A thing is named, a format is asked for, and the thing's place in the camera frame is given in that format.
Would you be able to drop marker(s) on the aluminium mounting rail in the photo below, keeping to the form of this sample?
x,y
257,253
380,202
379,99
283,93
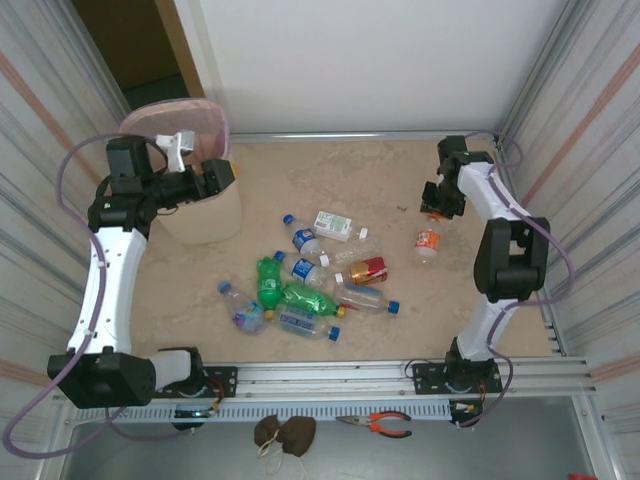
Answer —
x,y
325,380

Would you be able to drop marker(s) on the clear Pepsi bottle blue cap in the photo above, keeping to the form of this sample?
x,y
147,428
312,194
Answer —
x,y
302,270
304,239

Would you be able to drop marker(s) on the white green label bottle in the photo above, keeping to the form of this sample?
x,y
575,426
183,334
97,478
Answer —
x,y
332,224

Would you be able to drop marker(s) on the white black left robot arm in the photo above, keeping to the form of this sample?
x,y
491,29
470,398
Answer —
x,y
105,300

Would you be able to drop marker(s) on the red gold label bottle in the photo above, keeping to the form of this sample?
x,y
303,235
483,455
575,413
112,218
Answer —
x,y
370,271

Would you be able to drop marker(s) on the brown cloth pouch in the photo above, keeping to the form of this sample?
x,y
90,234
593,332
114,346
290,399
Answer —
x,y
267,432
299,435

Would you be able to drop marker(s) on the pale blue label bottle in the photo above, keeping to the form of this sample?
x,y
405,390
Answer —
x,y
300,322

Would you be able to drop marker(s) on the clear bottle white cap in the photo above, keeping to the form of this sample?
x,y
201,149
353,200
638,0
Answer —
x,y
352,254

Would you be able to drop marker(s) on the wooden door frame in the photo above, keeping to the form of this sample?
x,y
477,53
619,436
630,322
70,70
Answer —
x,y
180,45

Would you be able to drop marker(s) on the purple label bottle blue cap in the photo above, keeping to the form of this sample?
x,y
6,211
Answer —
x,y
247,314

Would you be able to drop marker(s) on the orange label bottle orange cap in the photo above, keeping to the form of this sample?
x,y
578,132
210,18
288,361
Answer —
x,y
427,240

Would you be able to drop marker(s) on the green soda bottle yellow cap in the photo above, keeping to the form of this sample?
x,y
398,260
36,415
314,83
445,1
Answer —
x,y
307,299
267,285

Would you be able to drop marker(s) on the beige slotted plastic bin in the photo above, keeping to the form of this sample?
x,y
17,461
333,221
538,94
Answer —
x,y
210,220

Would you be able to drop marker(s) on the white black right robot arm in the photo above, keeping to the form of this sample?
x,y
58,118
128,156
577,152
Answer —
x,y
510,265

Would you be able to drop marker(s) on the small red object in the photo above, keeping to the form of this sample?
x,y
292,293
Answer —
x,y
580,476

